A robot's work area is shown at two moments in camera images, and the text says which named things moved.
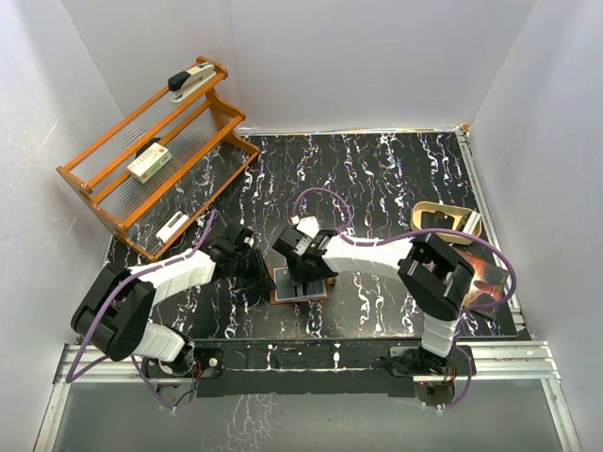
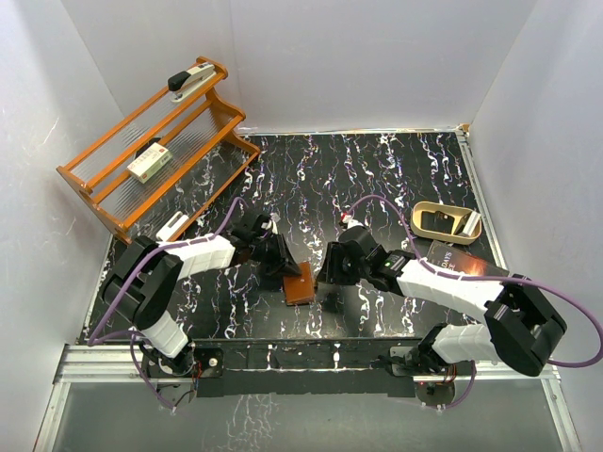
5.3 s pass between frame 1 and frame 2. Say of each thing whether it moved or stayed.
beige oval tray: stayed
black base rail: stayed
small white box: stayed
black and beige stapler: stayed
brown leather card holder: moved
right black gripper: moved
